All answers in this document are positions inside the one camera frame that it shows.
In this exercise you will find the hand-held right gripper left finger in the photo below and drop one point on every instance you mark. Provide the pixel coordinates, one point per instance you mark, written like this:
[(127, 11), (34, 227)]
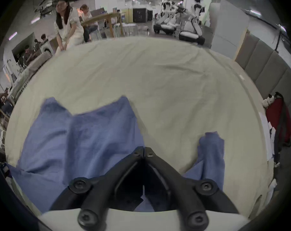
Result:
[(104, 189)]

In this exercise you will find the blue shirt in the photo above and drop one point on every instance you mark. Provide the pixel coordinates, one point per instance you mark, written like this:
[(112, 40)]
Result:
[(83, 143)]

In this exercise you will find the red cloth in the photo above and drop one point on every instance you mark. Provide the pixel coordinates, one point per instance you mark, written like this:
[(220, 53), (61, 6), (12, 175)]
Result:
[(279, 119)]

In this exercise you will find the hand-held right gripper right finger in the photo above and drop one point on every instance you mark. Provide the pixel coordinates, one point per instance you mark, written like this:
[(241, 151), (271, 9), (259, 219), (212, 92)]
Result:
[(184, 189)]

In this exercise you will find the group of people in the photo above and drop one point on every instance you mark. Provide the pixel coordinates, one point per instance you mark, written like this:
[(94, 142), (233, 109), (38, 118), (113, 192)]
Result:
[(31, 50)]

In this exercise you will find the grey padded headboard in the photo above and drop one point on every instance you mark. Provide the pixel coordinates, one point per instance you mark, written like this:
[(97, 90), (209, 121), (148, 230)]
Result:
[(270, 68)]

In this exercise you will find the wooden table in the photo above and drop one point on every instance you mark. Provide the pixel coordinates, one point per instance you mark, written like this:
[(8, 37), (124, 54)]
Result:
[(107, 20)]

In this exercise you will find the white humanoid robot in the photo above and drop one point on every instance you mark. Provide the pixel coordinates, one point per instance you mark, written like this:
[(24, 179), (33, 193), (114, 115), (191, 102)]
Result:
[(168, 14), (193, 20)]

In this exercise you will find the white and black plush dog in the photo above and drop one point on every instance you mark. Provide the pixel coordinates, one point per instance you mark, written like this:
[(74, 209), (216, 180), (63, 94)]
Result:
[(269, 100)]

